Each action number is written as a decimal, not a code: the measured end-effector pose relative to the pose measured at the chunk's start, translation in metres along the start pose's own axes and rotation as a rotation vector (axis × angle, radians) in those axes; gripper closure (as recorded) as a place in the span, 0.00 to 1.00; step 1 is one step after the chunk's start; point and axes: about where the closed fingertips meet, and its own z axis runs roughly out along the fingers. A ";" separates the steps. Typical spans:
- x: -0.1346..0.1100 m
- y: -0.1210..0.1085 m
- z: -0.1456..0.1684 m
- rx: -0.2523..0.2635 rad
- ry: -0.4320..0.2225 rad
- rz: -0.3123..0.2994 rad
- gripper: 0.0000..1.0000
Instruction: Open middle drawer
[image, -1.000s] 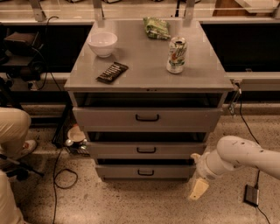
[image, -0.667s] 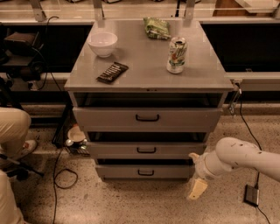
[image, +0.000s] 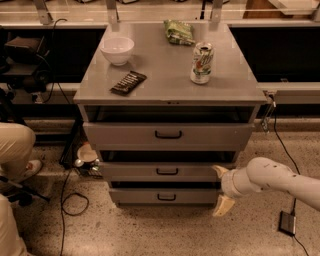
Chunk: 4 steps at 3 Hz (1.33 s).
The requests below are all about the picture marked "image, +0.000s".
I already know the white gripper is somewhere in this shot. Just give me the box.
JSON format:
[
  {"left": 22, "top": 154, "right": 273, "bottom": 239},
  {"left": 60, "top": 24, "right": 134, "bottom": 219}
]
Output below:
[{"left": 212, "top": 165, "right": 261, "bottom": 217}]

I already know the grey drawer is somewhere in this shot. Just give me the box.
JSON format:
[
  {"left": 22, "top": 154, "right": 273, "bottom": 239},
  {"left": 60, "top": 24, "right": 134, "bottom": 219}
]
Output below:
[
  {"left": 109, "top": 182, "right": 221, "bottom": 206},
  {"left": 100, "top": 150, "right": 238, "bottom": 182},
  {"left": 84, "top": 106, "right": 253, "bottom": 151}
]

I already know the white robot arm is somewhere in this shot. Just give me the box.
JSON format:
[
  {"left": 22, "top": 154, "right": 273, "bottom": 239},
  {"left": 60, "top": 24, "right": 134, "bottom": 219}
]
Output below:
[{"left": 212, "top": 157, "right": 320, "bottom": 217}]

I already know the grey bottom drawer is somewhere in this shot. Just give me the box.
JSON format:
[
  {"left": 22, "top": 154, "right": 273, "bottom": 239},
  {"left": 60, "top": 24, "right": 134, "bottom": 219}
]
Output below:
[{"left": 109, "top": 182, "right": 221, "bottom": 206}]

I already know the grey drawer cabinet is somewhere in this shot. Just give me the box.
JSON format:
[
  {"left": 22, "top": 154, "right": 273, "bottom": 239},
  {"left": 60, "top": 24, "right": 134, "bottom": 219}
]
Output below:
[{"left": 73, "top": 21, "right": 268, "bottom": 210}]

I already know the grey top drawer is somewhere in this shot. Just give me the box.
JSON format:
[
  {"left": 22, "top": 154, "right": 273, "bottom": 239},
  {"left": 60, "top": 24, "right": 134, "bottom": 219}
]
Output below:
[{"left": 84, "top": 106, "right": 253, "bottom": 151}]

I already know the black power adapter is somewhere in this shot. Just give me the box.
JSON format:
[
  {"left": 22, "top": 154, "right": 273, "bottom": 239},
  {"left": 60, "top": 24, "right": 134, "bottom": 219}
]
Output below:
[{"left": 278, "top": 211, "right": 296, "bottom": 236}]

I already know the white green soda can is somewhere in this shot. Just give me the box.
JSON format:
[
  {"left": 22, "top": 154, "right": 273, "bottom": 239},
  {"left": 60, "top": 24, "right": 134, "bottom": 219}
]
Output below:
[{"left": 190, "top": 42, "right": 214, "bottom": 84}]

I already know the dark snack bar wrapper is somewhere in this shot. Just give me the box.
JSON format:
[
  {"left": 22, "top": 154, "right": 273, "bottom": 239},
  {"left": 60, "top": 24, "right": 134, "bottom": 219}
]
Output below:
[{"left": 110, "top": 71, "right": 147, "bottom": 96}]

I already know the green chip bag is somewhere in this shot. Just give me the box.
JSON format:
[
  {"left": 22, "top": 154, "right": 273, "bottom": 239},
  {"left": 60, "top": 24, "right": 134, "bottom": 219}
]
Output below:
[{"left": 164, "top": 20, "right": 195, "bottom": 45}]

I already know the white bowl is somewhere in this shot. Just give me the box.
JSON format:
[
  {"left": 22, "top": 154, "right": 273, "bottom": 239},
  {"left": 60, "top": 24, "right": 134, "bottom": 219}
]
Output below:
[{"left": 100, "top": 37, "right": 135, "bottom": 66}]

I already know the white sneaker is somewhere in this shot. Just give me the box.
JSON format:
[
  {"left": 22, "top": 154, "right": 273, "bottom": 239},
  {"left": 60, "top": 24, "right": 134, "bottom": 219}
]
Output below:
[{"left": 21, "top": 160, "right": 43, "bottom": 181}]

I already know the black tripod leg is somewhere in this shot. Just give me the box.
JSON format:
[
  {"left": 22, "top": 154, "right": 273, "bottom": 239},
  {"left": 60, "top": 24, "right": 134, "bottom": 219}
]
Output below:
[{"left": 0, "top": 176, "right": 50, "bottom": 203}]

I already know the dark equipment on shelf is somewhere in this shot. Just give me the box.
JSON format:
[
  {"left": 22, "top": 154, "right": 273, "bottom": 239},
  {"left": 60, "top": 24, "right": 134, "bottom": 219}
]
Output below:
[{"left": 0, "top": 36, "right": 51, "bottom": 93}]

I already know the black adapter cable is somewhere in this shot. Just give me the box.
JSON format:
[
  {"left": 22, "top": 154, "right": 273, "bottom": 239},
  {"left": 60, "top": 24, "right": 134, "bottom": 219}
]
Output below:
[{"left": 272, "top": 96, "right": 311, "bottom": 256}]

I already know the wire basket with items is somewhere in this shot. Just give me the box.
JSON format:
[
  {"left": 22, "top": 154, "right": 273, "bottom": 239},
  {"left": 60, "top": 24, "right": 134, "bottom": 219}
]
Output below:
[{"left": 59, "top": 120, "right": 102, "bottom": 179}]

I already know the black looped floor cable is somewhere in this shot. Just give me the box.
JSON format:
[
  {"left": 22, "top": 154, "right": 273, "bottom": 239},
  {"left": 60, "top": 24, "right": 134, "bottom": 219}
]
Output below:
[{"left": 59, "top": 168, "right": 90, "bottom": 256}]

